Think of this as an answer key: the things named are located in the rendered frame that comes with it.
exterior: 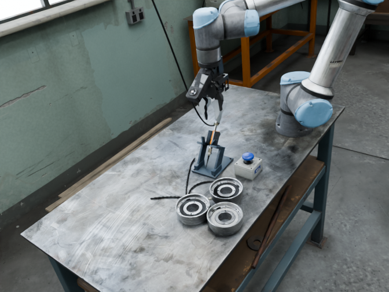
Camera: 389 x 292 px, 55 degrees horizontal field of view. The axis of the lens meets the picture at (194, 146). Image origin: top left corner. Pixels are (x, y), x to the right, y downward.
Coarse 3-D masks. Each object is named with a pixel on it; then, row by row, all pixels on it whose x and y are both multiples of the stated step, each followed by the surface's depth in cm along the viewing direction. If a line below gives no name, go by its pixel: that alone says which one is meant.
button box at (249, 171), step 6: (240, 162) 127; (246, 162) 126; (252, 162) 127; (258, 162) 126; (234, 168) 128; (240, 168) 126; (246, 168) 124; (252, 168) 124; (258, 168) 127; (240, 174) 128; (246, 174) 126; (252, 174) 124; (252, 180) 126
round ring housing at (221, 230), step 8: (216, 208) 112; (232, 208) 112; (240, 208) 110; (208, 216) 110; (216, 216) 110; (224, 216) 112; (232, 216) 109; (240, 216) 108; (208, 224) 108; (224, 224) 107; (240, 224) 106; (216, 232) 107; (224, 232) 105; (232, 232) 105
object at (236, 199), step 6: (216, 180) 122; (222, 180) 123; (228, 180) 123; (234, 180) 121; (210, 186) 119; (222, 186) 121; (228, 186) 120; (240, 186) 120; (210, 192) 117; (222, 192) 121; (228, 192) 122; (240, 192) 115; (216, 198) 115; (222, 198) 114; (228, 198) 114; (234, 198) 114; (240, 198) 116
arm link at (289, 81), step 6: (294, 72) 141; (300, 72) 140; (306, 72) 139; (282, 78) 138; (288, 78) 135; (294, 78) 134; (300, 78) 133; (306, 78) 133; (282, 84) 138; (288, 84) 135; (294, 84) 134; (282, 90) 139; (288, 90) 135; (282, 96) 140; (282, 102) 142; (282, 108) 143; (288, 108) 141
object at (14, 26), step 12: (48, 0) 229; (72, 0) 242; (84, 0) 241; (96, 0) 240; (108, 0) 248; (24, 12) 221; (36, 12) 225; (48, 12) 222; (60, 12) 223; (72, 12) 229; (12, 24) 206; (24, 24) 207; (36, 24) 213; (0, 36) 199
